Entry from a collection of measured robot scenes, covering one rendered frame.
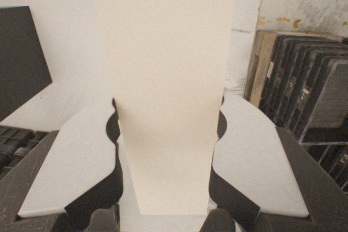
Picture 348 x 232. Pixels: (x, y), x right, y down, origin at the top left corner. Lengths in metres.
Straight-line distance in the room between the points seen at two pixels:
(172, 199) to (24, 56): 0.49
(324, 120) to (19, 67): 1.21
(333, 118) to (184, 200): 1.04
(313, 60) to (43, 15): 0.93
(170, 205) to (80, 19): 0.47
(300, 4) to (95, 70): 1.20
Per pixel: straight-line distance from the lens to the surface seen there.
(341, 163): 1.43
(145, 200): 0.18
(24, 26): 0.58
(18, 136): 0.80
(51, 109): 0.71
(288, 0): 1.36
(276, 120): 1.15
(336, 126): 1.21
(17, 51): 0.55
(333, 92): 1.06
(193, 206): 0.18
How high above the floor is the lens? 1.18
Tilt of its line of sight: 59 degrees down
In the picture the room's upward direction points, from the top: 179 degrees counter-clockwise
